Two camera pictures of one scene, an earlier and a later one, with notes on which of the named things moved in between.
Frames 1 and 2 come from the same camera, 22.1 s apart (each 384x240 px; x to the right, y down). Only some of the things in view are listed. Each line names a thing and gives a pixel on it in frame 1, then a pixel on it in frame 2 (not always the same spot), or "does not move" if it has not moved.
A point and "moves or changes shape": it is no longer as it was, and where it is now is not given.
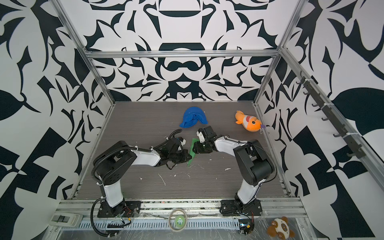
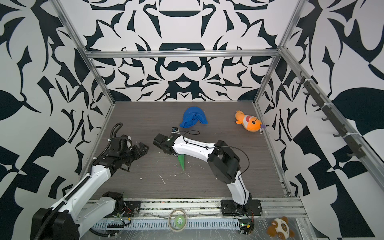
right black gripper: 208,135 to 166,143
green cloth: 191,153 moves or changes shape
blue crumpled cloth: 191,115 does not move
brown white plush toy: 280,228 does not move
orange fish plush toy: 250,123 does not move
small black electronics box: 246,226 does not move
